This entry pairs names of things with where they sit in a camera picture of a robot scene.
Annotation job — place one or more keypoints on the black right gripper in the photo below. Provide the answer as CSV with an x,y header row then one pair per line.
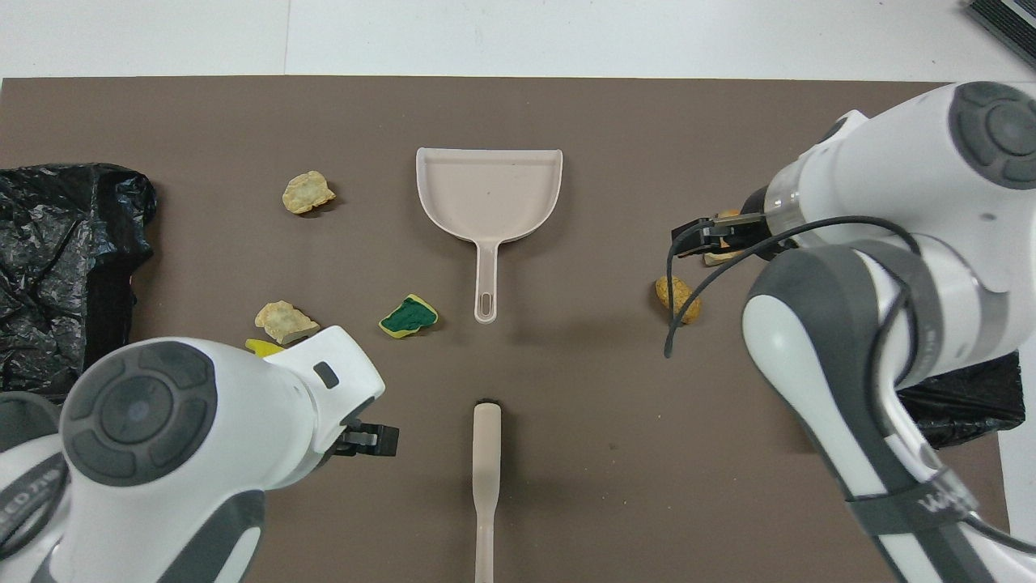
x,y
757,235

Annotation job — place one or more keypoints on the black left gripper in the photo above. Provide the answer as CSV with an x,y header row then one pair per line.
x,y
346,442

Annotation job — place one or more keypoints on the beige hand brush black bristles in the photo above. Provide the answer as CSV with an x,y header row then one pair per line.
x,y
486,453

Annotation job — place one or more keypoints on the green and yellow sponge piece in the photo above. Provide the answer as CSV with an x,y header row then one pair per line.
x,y
407,317

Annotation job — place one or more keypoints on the beige toy bread piece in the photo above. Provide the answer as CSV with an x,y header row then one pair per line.
x,y
282,318
307,193

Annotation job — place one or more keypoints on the beige plastic dustpan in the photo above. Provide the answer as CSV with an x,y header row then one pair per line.
x,y
486,194

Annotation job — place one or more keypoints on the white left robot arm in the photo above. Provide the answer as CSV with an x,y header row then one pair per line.
x,y
202,453

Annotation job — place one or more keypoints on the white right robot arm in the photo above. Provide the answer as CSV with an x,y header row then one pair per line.
x,y
890,162

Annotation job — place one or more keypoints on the black bag lined bin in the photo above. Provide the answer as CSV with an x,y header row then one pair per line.
x,y
971,397
57,243

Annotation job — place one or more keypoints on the orange striped toy croissant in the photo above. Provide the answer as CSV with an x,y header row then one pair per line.
x,y
720,259

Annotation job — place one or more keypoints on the brown toy nugget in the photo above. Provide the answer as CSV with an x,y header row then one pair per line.
x,y
680,301

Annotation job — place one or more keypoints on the brown table mat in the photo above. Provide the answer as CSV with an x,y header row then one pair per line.
x,y
607,121

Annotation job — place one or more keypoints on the dark ribbed grille object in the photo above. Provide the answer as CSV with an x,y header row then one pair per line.
x,y
1012,20

